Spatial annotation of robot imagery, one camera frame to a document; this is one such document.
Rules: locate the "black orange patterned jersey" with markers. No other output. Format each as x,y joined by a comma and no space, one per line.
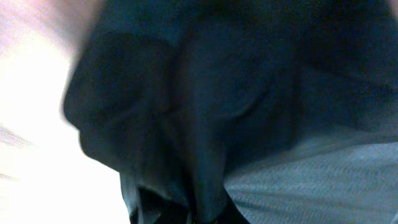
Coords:
174,95

